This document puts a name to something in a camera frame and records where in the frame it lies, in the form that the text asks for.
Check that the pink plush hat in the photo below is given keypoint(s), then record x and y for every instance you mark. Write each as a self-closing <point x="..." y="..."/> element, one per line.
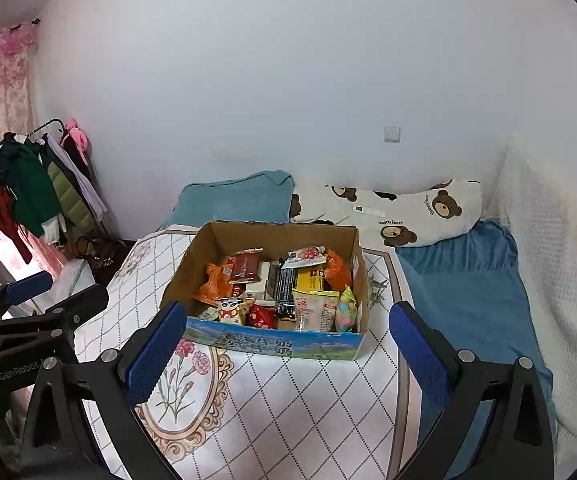
<point x="79" y="140"/>

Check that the blue bed sheet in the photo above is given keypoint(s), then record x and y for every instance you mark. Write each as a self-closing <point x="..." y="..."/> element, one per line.
<point x="468" y="285"/>

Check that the white knitted blanket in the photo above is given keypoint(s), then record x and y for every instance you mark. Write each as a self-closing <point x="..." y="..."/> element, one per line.
<point x="543" y="220"/>

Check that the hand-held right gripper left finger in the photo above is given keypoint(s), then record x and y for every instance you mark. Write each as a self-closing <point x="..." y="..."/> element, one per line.
<point x="156" y="355"/>

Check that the brown bag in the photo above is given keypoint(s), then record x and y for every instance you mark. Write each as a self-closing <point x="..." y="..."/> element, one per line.
<point x="101" y="252"/>

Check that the white cloth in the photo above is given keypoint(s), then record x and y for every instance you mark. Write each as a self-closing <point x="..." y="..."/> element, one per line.
<point x="73" y="282"/>

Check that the brown cardboard box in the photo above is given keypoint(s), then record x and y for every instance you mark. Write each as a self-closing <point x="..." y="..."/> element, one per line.
<point x="268" y="347"/>

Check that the white diamond-quilted floral bedspread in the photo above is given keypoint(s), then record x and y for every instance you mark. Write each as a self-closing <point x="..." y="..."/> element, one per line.
<point x="293" y="410"/>

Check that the row of hanging clothes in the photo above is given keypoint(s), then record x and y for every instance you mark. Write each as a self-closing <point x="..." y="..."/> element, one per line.
<point x="28" y="185"/>

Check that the pile of assorted snacks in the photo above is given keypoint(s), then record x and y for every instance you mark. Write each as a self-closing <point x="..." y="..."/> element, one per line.
<point x="308" y="305"/>

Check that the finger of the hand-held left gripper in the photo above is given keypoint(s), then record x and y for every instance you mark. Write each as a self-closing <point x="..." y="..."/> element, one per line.
<point x="83" y="302"/>
<point x="26" y="287"/>

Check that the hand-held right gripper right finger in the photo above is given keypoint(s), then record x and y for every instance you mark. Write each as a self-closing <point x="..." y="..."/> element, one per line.
<point x="418" y="355"/>

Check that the black clothes rack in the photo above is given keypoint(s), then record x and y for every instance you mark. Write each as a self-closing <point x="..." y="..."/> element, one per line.
<point x="99" y="205"/>

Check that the blue pillow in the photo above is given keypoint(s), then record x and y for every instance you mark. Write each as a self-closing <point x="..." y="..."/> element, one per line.
<point x="228" y="197"/>

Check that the slim white device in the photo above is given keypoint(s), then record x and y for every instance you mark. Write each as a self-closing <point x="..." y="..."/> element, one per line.
<point x="368" y="210"/>

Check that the white wall switch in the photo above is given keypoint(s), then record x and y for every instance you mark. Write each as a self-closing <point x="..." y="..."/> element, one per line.
<point x="392" y="133"/>

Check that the white bear-print pillow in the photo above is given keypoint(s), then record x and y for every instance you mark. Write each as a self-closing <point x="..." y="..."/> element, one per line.
<point x="408" y="210"/>

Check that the pink floral curtain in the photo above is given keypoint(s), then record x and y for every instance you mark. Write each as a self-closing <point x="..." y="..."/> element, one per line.
<point x="3" y="95"/>

